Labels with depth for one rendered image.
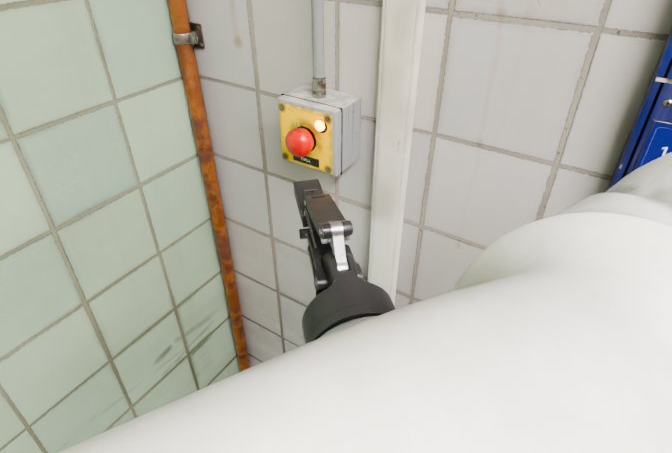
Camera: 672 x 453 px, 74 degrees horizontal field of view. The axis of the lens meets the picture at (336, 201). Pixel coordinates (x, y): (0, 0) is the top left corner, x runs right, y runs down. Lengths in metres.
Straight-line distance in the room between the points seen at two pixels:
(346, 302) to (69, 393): 0.71
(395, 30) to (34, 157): 0.51
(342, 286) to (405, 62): 0.33
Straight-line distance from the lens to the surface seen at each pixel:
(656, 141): 0.54
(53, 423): 0.99
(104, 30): 0.76
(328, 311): 0.33
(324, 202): 0.42
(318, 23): 0.60
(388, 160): 0.64
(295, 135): 0.61
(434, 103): 0.60
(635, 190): 0.19
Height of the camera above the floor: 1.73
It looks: 34 degrees down
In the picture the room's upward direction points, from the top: straight up
